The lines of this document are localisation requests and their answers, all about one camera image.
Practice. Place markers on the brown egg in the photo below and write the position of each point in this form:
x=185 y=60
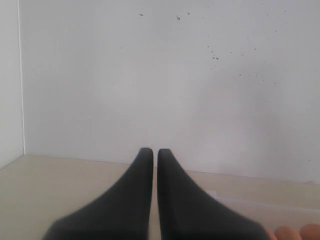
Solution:
x=310 y=231
x=286 y=232

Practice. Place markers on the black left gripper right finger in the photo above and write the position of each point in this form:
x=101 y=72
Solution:
x=187 y=212

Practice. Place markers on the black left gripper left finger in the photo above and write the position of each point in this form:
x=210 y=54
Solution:
x=121 y=213

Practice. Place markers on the clear plastic container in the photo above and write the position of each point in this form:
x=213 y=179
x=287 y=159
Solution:
x=278 y=202

